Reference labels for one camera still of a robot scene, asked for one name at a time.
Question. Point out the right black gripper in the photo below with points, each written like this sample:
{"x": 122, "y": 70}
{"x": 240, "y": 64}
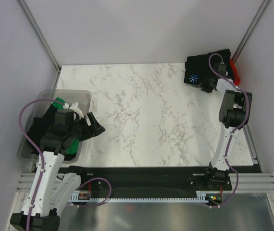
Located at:
{"x": 203, "y": 83}

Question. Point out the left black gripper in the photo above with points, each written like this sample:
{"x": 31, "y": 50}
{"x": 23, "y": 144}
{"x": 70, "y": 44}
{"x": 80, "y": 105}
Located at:
{"x": 94, "y": 129}

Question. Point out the black t shirt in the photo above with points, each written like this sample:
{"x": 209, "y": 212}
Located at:
{"x": 197, "y": 67}
{"x": 40, "y": 126}

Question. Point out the green t shirt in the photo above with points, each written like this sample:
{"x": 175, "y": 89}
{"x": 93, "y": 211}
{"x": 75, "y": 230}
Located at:
{"x": 61, "y": 104}

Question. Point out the clear plastic bin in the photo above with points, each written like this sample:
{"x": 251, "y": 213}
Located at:
{"x": 83, "y": 97}

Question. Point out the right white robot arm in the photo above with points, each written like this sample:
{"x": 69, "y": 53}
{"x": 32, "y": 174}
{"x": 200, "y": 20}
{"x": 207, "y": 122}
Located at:
{"x": 233, "y": 115}

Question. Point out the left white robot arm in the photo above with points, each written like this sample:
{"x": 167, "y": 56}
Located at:
{"x": 44, "y": 205}

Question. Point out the folded red t shirt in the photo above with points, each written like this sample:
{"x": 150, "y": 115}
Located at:
{"x": 235, "y": 72}

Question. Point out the black t shirt in bin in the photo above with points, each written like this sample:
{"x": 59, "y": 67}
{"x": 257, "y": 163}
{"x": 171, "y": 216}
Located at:
{"x": 40, "y": 126}

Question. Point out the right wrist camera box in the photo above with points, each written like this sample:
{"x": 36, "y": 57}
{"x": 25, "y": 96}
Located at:
{"x": 220, "y": 68}

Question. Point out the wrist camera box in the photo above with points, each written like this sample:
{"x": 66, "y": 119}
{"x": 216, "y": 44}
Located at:
{"x": 64, "y": 117}
{"x": 220, "y": 68}

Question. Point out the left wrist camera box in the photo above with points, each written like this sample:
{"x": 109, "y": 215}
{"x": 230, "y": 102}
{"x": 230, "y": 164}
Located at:
{"x": 64, "y": 117}

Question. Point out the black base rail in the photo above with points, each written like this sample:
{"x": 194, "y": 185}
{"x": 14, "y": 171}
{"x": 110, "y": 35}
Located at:
{"x": 157, "y": 181}

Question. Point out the right aluminium frame post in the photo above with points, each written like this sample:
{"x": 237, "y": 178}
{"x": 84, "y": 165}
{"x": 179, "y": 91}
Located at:
{"x": 251, "y": 28}

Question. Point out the aluminium frame post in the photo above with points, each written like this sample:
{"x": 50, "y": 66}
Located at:
{"x": 35, "y": 27}
{"x": 251, "y": 28}

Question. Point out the aluminium extrusion rail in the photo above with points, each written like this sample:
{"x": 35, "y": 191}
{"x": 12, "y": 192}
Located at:
{"x": 247, "y": 183}

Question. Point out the left aluminium frame post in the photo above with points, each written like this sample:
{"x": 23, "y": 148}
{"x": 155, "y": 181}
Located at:
{"x": 35, "y": 27}

